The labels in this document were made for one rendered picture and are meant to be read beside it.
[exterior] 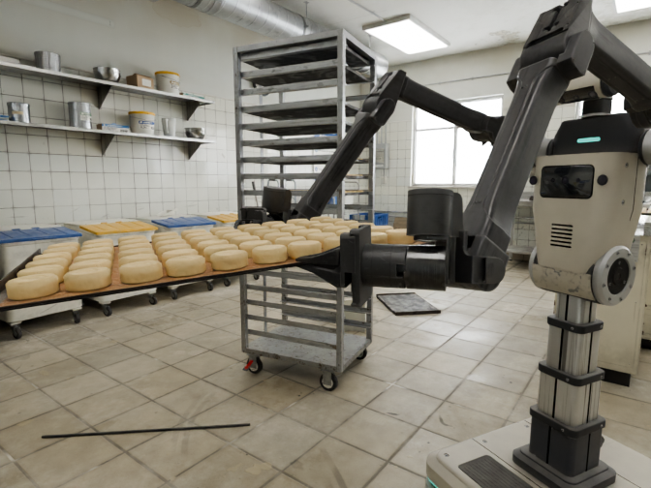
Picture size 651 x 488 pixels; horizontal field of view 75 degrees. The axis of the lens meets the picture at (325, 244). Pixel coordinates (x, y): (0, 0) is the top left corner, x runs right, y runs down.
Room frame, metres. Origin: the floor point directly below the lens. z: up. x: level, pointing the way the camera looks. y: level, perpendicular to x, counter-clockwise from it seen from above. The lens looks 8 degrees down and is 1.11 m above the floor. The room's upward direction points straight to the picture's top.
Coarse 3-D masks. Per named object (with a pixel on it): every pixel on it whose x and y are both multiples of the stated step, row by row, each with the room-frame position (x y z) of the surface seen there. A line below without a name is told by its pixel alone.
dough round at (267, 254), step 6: (258, 246) 0.62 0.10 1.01; (264, 246) 0.61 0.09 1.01; (270, 246) 0.61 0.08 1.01; (276, 246) 0.61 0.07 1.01; (282, 246) 0.60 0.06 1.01; (252, 252) 0.59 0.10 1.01; (258, 252) 0.58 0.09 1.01; (264, 252) 0.58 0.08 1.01; (270, 252) 0.58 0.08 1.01; (276, 252) 0.58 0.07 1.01; (282, 252) 0.59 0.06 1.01; (258, 258) 0.58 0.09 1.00; (264, 258) 0.58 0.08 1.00; (270, 258) 0.58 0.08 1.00; (276, 258) 0.58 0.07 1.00; (282, 258) 0.59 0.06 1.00
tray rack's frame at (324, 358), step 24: (240, 48) 2.36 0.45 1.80; (264, 48) 2.31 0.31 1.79; (360, 48) 2.31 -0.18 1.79; (240, 72) 2.39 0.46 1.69; (240, 96) 2.38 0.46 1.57; (240, 120) 2.38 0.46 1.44; (240, 144) 2.37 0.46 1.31; (240, 168) 2.37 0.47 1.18; (240, 192) 2.37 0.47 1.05; (240, 216) 2.37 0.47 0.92; (240, 288) 2.38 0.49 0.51; (240, 312) 2.38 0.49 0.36; (264, 312) 2.59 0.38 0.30; (312, 336) 2.56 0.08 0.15; (360, 336) 2.56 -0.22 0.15; (288, 360) 2.24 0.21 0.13; (312, 360) 2.19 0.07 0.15
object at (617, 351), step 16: (640, 240) 2.17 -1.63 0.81; (640, 256) 2.17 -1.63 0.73; (640, 272) 2.16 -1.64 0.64; (640, 288) 2.16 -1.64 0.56; (624, 304) 2.20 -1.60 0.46; (640, 304) 2.15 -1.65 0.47; (608, 320) 2.23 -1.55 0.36; (624, 320) 2.19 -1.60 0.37; (640, 320) 2.15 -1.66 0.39; (608, 336) 2.23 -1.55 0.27; (624, 336) 2.19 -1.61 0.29; (640, 336) 2.15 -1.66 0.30; (608, 352) 2.22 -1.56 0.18; (624, 352) 2.18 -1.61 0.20; (608, 368) 2.22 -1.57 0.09; (624, 368) 2.18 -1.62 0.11; (624, 384) 2.20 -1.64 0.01
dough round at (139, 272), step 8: (128, 264) 0.53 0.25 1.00; (136, 264) 0.52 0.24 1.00; (144, 264) 0.52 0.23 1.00; (152, 264) 0.52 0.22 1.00; (160, 264) 0.53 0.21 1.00; (120, 272) 0.51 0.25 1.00; (128, 272) 0.50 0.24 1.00; (136, 272) 0.50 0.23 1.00; (144, 272) 0.51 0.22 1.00; (152, 272) 0.51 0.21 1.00; (160, 272) 0.52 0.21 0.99; (120, 280) 0.51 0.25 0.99; (128, 280) 0.50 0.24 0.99; (136, 280) 0.50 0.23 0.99; (144, 280) 0.51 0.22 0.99; (152, 280) 0.51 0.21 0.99
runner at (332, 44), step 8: (336, 40) 2.15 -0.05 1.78; (280, 48) 2.29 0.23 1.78; (288, 48) 2.27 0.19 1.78; (296, 48) 2.24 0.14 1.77; (304, 48) 2.22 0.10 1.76; (312, 48) 2.21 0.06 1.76; (320, 48) 2.20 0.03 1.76; (328, 48) 2.20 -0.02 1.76; (248, 56) 2.37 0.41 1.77; (256, 56) 2.35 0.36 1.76; (264, 56) 2.33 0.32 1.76; (272, 56) 2.33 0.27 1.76
